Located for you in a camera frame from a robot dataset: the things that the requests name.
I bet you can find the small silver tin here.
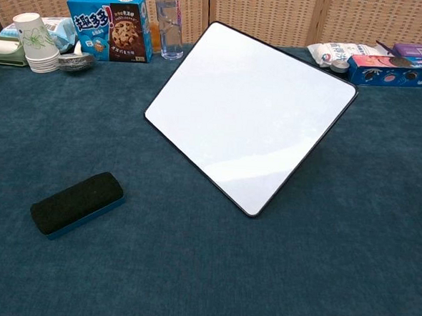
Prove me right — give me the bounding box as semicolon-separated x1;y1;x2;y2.
330;59;350;74

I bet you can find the blue oreo cookie box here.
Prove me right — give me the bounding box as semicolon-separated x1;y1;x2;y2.
345;51;422;90

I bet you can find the wicker folding screen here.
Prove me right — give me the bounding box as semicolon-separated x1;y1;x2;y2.
0;0;422;59

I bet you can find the clear plastic water bottle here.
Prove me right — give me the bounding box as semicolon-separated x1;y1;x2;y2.
150;0;187;61

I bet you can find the stack of white paper cups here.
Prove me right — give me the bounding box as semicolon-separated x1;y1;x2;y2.
9;11;64;75

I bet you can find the black felt whiteboard eraser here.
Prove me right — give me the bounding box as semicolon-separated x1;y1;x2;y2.
28;167;128;246

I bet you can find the white board with black frame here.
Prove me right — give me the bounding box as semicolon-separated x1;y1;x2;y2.
137;16;363;224

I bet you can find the green plastic holder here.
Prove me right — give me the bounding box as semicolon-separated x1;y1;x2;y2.
0;35;29;67

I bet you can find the purple box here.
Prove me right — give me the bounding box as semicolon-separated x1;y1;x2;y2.
392;41;422;59

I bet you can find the teal table cloth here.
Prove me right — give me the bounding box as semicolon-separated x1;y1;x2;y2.
0;27;422;316

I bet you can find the blue wet wipes pack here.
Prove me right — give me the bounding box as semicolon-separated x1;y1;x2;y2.
0;13;79;55

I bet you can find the white plastic bag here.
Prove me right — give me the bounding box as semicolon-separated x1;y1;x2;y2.
305;40;388;72

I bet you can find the blue chocolate cookie box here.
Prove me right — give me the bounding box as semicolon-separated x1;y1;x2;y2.
62;0;157;66

